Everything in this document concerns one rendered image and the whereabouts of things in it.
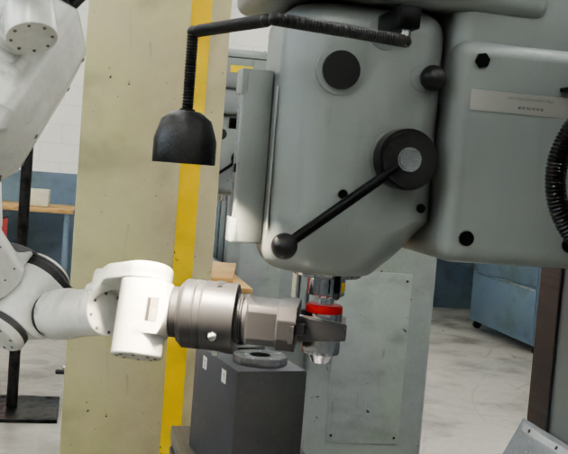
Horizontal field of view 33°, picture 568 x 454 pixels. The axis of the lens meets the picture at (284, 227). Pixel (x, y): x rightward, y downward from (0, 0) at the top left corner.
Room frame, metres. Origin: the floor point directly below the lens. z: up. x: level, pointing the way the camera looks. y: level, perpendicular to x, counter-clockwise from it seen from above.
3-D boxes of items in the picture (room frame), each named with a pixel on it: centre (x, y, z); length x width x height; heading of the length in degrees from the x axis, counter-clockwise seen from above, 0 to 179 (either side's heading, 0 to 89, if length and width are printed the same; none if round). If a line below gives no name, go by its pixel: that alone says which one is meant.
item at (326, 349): (1.19, -0.06, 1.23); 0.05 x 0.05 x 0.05
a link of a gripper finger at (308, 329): (1.16, -0.06, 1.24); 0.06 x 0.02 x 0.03; 86
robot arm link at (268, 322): (1.20, 0.03, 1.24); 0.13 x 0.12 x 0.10; 176
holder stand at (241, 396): (1.59, 0.04, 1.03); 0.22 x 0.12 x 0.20; 23
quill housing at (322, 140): (1.19, -0.06, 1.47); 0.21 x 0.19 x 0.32; 12
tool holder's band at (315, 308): (1.19, -0.06, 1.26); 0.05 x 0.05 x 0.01
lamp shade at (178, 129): (1.09, 0.12, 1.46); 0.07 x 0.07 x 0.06
